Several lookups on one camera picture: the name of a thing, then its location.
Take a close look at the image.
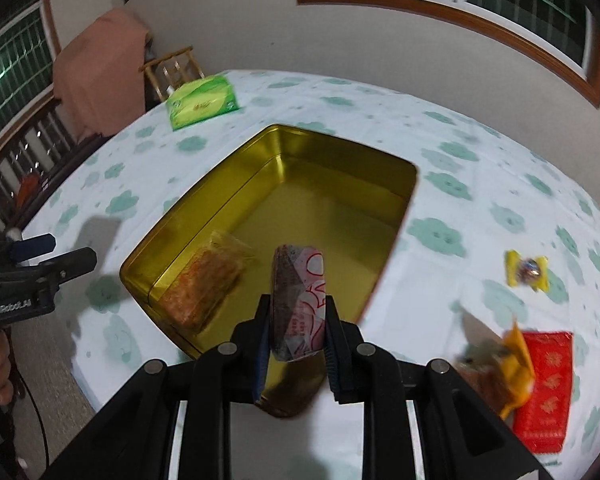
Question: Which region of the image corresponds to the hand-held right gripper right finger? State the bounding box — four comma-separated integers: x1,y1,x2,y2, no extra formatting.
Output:
324,296,556,480

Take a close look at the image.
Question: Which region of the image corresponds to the wooden framed window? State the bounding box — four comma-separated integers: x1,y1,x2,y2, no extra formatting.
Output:
0,0,62,161
294,0,600,109

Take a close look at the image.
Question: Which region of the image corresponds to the orange snack packet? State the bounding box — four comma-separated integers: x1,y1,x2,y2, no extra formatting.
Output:
158,230,257,333

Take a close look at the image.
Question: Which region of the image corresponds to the pink cloth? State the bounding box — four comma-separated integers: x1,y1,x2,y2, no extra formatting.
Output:
53,8,151,143

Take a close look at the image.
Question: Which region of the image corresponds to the clear peanut snack packet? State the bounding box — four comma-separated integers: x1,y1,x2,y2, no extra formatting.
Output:
452,305,536,418

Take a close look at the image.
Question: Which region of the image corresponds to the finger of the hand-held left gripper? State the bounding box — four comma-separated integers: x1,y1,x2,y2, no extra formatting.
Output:
7,233,57,267
27,247,99,291

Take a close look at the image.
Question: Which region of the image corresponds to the white floral tablecloth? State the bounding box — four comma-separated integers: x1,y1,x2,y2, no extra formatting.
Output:
17,69,600,480

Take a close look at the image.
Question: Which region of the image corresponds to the orange bag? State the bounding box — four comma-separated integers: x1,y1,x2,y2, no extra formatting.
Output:
14,172,43,211

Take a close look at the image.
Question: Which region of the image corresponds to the wooden chair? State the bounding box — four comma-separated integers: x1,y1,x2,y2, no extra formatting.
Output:
140,46,206,103

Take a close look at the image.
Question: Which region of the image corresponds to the pink white patterned snack packet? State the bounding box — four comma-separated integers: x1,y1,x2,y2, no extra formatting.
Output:
271,244,327,362

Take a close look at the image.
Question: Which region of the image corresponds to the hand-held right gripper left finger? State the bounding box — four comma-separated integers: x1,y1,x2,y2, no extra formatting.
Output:
40,294,273,480

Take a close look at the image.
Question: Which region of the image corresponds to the green tissue pack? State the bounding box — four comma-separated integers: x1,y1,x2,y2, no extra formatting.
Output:
165,75,241,132

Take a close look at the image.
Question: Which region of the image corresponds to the red snack packet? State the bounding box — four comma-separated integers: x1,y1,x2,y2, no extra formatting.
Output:
512,331,574,453

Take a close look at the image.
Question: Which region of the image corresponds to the dark wooden bench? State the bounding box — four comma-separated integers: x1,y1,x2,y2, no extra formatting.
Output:
0,97,112,241

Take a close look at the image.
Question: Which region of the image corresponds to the gold metal tin box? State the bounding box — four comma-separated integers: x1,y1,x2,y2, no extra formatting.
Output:
119,123,419,418

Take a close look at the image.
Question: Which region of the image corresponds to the yellow wrapped candy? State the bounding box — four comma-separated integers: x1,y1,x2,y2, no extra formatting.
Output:
504,251,551,292

